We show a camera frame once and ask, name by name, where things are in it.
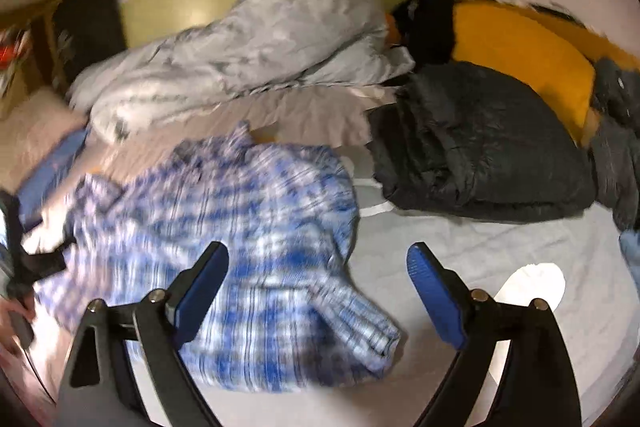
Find dark jeans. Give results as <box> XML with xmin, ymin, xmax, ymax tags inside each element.
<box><xmin>590</xmin><ymin>57</ymin><xmax>640</xmax><ymax>233</ymax></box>

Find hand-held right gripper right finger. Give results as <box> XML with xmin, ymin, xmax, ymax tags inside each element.
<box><xmin>406</xmin><ymin>243</ymin><xmax>583</xmax><ymax>427</ymax></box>

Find white sock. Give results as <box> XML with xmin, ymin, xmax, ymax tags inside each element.
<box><xmin>487</xmin><ymin>263</ymin><xmax>567</xmax><ymax>388</ymax></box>

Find cluttered wooden shelf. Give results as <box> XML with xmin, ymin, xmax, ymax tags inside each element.
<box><xmin>0</xmin><ymin>27</ymin><xmax>51</xmax><ymax>118</ymax></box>

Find black down jacket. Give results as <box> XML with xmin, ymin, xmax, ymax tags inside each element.
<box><xmin>366</xmin><ymin>61</ymin><xmax>598</xmax><ymax>224</ymax></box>

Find blue pillow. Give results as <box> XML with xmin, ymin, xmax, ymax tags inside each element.
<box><xmin>17</xmin><ymin>129</ymin><xmax>91</xmax><ymax>228</ymax></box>

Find light blue cloth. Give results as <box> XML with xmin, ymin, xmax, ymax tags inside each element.
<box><xmin>619</xmin><ymin>229</ymin><xmax>640</xmax><ymax>273</ymax></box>

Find light grey duvet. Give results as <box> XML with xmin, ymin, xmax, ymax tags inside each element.
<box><xmin>67</xmin><ymin>0</ymin><xmax>417</xmax><ymax>142</ymax></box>

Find black bag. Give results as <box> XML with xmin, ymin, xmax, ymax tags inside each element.
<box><xmin>390</xmin><ymin>0</ymin><xmax>463</xmax><ymax>65</ymax></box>

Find blue plaid shirt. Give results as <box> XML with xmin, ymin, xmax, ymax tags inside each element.
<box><xmin>32</xmin><ymin>121</ymin><xmax>403</xmax><ymax>394</ymax></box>

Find grey heart print bed sheet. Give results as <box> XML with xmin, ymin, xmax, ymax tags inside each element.
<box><xmin>0</xmin><ymin>77</ymin><xmax>640</xmax><ymax>427</ymax></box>

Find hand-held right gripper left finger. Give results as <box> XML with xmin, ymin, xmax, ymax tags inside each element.
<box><xmin>57</xmin><ymin>241</ymin><xmax>231</xmax><ymax>427</ymax></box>

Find person's left hand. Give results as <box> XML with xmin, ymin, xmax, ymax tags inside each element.
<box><xmin>0</xmin><ymin>294</ymin><xmax>37</xmax><ymax>358</ymax></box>

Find beige pillow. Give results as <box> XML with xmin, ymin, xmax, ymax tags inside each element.
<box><xmin>0</xmin><ymin>89</ymin><xmax>88</xmax><ymax>188</ymax></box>

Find yellow cushion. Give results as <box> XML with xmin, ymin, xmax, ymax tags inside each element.
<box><xmin>447</xmin><ymin>0</ymin><xmax>598</xmax><ymax>145</ymax></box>

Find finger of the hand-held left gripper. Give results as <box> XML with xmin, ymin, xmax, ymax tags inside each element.
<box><xmin>25</xmin><ymin>241</ymin><xmax>68</xmax><ymax>280</ymax></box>

